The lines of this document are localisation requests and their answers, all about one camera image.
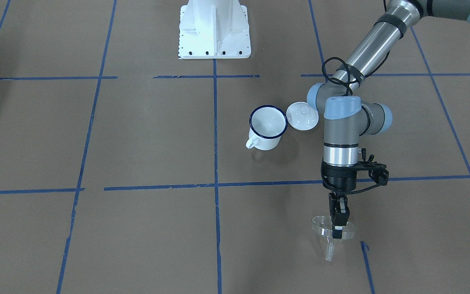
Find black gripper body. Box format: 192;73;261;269
321;161;359;192

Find clear glass funnel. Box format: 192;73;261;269
311;216;357;262

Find white round mug lid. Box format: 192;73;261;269
286;102;319;131

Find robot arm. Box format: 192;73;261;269
306;0;470;239

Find white enamel mug blue rim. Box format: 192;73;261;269
246;105;288;151

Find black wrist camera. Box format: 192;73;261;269
357;148;389;186

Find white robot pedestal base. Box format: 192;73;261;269
178;0;252;60

